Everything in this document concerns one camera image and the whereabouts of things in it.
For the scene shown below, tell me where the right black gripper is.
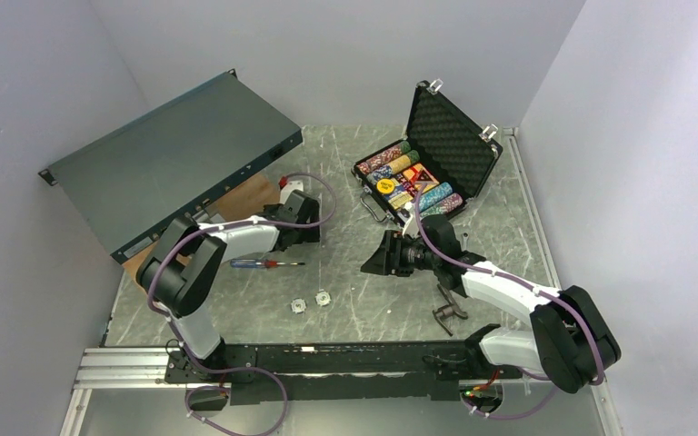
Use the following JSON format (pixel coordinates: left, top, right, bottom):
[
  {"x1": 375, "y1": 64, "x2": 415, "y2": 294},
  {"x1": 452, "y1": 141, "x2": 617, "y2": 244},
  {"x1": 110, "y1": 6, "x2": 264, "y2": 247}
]
[{"x1": 361, "y1": 230, "x2": 441, "y2": 277}]

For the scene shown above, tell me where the yellow blue card deck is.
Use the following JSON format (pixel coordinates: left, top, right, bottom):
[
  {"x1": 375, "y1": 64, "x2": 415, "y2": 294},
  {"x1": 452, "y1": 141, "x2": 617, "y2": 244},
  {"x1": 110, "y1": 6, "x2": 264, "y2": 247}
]
[{"x1": 386, "y1": 189, "x2": 415, "y2": 211}]

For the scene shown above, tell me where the yellow big blind button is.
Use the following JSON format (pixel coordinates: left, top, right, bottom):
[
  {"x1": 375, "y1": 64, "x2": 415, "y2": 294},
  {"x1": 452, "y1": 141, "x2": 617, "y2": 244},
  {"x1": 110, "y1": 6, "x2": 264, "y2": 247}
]
[{"x1": 375, "y1": 178, "x2": 396, "y2": 194}]

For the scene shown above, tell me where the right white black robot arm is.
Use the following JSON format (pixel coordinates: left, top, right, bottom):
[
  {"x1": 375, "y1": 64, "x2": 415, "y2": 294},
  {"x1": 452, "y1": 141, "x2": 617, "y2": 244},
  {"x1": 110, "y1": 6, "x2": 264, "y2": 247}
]
[{"x1": 360, "y1": 215, "x2": 622, "y2": 393}]

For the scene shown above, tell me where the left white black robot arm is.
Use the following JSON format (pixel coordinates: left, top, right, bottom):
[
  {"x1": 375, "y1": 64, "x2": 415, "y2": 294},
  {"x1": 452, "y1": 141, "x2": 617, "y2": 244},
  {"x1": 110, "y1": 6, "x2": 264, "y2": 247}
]
[{"x1": 135, "y1": 190, "x2": 320, "y2": 382}]

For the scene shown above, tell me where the wooden board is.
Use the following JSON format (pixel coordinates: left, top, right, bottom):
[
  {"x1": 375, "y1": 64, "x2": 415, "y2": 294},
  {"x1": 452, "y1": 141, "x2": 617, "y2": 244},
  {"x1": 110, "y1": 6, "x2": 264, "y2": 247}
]
[{"x1": 123, "y1": 173, "x2": 284, "y2": 284}]

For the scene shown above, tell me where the blue red screwdriver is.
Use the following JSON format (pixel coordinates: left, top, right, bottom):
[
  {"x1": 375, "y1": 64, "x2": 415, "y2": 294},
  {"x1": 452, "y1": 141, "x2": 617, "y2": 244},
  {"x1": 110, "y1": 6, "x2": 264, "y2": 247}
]
[{"x1": 229, "y1": 259, "x2": 305, "y2": 269}]

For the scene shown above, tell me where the red card deck in case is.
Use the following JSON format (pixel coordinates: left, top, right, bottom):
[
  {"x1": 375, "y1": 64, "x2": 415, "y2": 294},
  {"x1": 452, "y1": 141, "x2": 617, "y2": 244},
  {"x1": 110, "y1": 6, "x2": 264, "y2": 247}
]
[{"x1": 396, "y1": 163, "x2": 440, "y2": 196}]

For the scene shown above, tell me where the blue poker chip right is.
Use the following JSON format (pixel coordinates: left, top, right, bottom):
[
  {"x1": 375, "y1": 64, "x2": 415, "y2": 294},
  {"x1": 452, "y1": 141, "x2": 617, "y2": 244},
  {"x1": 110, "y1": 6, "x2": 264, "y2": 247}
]
[{"x1": 314, "y1": 291, "x2": 332, "y2": 307}]

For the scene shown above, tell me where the blue poker chip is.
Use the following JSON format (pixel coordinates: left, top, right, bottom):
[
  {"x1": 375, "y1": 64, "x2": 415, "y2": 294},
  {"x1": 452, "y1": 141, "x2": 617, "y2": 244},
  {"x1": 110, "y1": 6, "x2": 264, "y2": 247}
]
[
  {"x1": 290, "y1": 298, "x2": 307, "y2": 314},
  {"x1": 314, "y1": 291, "x2": 332, "y2": 307}
]

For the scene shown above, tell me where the blue poker chip left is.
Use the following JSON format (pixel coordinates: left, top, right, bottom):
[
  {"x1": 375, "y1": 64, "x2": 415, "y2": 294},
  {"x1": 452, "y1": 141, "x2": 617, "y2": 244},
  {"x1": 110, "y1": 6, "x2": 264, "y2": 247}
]
[{"x1": 290, "y1": 298, "x2": 307, "y2": 314}]

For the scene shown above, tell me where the black poker chip case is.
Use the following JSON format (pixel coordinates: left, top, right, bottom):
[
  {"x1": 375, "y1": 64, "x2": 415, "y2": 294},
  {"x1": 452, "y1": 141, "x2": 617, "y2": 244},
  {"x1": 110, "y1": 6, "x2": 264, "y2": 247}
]
[{"x1": 352, "y1": 79, "x2": 503, "y2": 226}]

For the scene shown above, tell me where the dark grey rack server chassis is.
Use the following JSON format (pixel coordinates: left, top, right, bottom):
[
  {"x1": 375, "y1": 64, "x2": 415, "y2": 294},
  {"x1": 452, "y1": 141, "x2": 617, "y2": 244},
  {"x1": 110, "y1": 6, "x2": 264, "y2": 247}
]
[{"x1": 39, "y1": 70, "x2": 303, "y2": 264}]

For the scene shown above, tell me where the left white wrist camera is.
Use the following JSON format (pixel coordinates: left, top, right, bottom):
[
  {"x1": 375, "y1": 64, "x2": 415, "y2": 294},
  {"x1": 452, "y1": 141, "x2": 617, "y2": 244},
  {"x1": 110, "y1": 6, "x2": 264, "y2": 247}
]
[{"x1": 279, "y1": 176, "x2": 304, "y2": 204}]

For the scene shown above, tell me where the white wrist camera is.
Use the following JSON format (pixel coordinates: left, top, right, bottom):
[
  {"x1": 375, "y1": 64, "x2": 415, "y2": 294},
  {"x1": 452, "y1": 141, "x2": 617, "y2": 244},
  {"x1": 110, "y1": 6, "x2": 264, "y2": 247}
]
[
  {"x1": 402, "y1": 202, "x2": 420, "y2": 239},
  {"x1": 279, "y1": 176, "x2": 304, "y2": 204}
]

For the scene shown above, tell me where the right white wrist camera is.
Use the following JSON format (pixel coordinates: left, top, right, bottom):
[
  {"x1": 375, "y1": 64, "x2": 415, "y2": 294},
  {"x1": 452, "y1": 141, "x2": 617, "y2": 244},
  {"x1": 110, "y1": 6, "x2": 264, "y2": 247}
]
[{"x1": 402, "y1": 202, "x2": 420, "y2": 239}]

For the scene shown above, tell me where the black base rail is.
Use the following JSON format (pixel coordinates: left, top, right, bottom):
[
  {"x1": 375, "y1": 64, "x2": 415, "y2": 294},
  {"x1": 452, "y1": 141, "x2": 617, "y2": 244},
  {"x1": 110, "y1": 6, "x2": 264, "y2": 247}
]
[{"x1": 75, "y1": 340, "x2": 597, "y2": 411}]

